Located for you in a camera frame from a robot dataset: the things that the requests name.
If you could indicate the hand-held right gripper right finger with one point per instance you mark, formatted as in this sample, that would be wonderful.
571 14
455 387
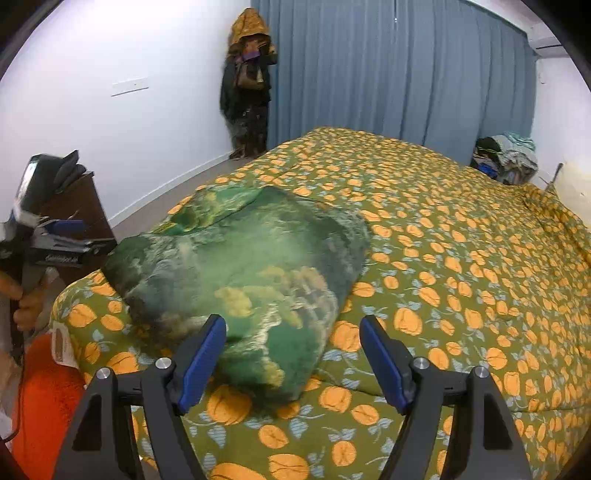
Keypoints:
383 364

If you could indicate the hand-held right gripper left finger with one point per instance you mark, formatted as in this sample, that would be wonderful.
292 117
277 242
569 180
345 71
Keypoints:
203 360

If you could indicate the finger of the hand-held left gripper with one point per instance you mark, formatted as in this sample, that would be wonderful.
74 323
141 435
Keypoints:
99 245
67 226

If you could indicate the green landscape print padded jacket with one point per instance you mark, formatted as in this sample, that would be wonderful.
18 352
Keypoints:
240 286

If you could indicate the clothes hanging on coat rack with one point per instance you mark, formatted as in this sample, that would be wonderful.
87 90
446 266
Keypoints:
247 92

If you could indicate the pile of clothes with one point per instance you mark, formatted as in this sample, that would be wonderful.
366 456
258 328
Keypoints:
505 159

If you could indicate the person's left hand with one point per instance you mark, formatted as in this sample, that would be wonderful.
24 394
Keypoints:
27 309

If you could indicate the dark wooden nightstand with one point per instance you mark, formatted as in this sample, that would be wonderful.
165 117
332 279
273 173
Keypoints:
83 203

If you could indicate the dark items on nightstand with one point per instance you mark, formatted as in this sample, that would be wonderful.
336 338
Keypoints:
69 168

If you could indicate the olive orange floral quilt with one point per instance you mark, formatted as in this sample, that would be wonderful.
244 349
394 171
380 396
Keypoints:
461 277

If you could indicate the person's orange fuzzy clothing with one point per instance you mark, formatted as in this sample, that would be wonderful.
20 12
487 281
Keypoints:
46 401

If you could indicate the beige headboard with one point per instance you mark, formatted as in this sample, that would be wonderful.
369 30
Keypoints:
575 191

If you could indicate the blue curtain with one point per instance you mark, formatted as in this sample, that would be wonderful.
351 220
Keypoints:
392 69

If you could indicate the white air conditioner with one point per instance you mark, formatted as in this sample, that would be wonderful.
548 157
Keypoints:
547 41

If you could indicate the white wall plate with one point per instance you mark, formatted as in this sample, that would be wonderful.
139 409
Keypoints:
130 86

